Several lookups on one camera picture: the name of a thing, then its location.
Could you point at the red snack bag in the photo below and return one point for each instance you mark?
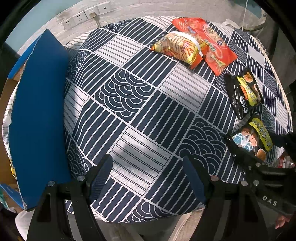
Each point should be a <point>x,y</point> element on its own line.
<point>219,55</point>

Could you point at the blue cardboard box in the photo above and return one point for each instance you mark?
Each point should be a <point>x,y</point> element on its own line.
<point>36,127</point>

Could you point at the white wall socket strip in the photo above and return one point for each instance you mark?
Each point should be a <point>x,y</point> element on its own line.
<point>87,14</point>

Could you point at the navy patterned tablecloth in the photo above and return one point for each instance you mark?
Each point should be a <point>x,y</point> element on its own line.
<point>147,110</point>

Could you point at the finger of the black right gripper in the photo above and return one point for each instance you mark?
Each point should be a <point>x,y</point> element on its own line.
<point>244,159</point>
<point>286,141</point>

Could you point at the orange yellow chips bag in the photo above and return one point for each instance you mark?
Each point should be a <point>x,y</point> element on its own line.
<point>191,49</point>

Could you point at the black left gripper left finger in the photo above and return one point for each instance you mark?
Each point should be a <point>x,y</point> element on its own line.
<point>50,220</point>

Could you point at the white kettle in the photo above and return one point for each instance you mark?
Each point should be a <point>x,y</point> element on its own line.
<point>231,23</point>

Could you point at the person's hand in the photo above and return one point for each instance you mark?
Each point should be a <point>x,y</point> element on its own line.
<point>281,220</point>

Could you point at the black cartoon snack bag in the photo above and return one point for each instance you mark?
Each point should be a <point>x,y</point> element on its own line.
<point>253,137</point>

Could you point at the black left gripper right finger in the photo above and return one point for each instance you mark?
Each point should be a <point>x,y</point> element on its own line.
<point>231,210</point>

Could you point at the black yellow snack bag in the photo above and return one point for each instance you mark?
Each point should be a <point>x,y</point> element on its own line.
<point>243,92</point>

